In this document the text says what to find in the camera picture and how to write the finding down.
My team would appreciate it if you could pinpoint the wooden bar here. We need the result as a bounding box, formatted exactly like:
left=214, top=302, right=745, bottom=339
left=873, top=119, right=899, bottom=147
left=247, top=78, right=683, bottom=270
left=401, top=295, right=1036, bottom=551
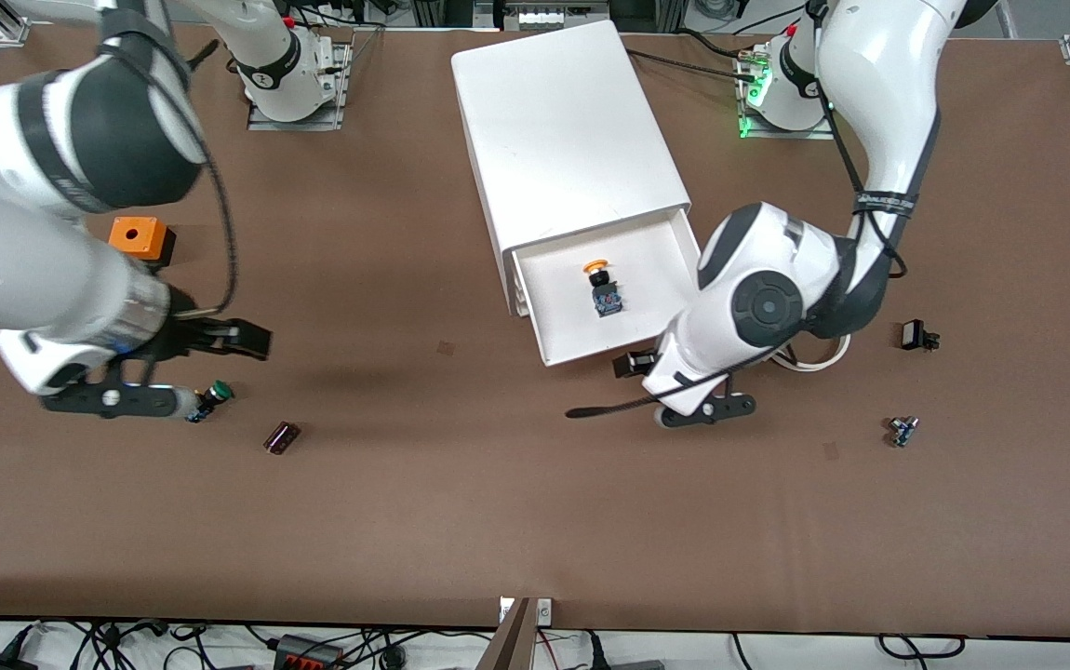
left=477, top=597, right=533, bottom=670

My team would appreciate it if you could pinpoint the orange box with hole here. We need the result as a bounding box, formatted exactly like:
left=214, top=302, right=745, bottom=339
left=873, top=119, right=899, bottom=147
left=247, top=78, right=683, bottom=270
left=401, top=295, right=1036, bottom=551
left=108, top=217, right=177, bottom=272

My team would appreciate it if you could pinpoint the yellow push button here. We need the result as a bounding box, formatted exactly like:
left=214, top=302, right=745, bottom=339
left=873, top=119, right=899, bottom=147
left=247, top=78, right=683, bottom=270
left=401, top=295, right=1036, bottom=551
left=583, top=260, right=627, bottom=319

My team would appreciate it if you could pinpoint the black looped cable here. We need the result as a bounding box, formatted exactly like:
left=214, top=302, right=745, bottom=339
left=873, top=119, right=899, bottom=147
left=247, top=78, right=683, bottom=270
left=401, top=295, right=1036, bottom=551
left=877, top=635, right=967, bottom=660

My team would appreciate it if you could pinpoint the black red power strip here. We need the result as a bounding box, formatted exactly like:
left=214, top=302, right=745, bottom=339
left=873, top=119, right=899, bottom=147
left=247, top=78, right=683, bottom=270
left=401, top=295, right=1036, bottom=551
left=274, top=635, right=346, bottom=670

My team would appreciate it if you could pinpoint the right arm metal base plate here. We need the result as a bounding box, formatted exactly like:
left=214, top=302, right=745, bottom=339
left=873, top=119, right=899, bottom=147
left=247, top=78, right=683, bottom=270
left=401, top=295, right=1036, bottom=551
left=247, top=41, right=352, bottom=132

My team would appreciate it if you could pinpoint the green push button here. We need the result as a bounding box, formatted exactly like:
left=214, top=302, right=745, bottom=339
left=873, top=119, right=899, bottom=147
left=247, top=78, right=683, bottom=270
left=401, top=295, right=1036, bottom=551
left=186, top=380, right=234, bottom=424

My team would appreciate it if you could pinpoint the white drawer cabinet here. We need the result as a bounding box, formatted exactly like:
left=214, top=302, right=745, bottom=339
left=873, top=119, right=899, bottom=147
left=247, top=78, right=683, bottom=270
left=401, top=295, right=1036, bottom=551
left=450, top=20, right=692, bottom=319

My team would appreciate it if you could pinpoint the white curved plastic strip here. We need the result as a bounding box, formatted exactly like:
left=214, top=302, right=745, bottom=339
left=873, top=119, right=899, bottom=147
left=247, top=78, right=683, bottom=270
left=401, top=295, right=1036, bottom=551
left=772, top=332, right=853, bottom=373

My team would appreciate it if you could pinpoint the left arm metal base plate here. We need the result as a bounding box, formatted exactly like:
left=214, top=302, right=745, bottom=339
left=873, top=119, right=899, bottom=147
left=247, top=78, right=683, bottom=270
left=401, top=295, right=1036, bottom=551
left=738, top=47, right=838, bottom=141

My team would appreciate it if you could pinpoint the aluminium frame structure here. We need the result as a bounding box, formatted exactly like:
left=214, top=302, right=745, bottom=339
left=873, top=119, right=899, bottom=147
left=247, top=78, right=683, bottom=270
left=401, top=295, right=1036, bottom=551
left=409, top=0, right=687, bottom=34

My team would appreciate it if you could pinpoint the white connector block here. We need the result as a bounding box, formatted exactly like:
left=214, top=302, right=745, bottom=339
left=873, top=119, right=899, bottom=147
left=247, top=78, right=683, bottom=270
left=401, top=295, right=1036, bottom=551
left=516, top=7, right=584, bottom=30

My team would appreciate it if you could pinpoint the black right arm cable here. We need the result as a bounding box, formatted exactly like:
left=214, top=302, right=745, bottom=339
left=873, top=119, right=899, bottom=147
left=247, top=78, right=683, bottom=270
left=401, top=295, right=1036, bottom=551
left=102, top=0, right=240, bottom=319

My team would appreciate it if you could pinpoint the black base cable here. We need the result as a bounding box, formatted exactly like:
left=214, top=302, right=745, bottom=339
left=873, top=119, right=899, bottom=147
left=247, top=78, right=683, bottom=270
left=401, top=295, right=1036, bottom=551
left=626, top=48, right=759, bottom=81

